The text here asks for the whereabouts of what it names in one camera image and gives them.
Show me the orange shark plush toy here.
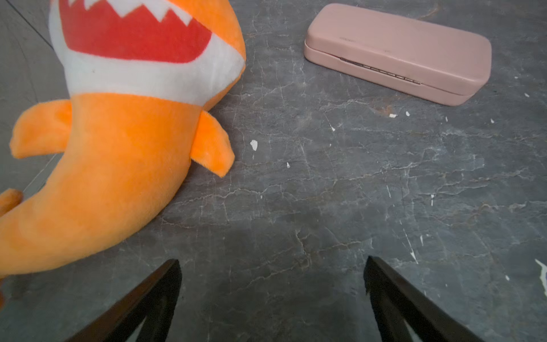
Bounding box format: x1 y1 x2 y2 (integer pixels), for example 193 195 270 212
1 1 246 277

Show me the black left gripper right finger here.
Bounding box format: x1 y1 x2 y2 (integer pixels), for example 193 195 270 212
363 256 481 341

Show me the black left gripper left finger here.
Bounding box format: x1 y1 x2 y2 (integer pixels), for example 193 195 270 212
67 259 182 341

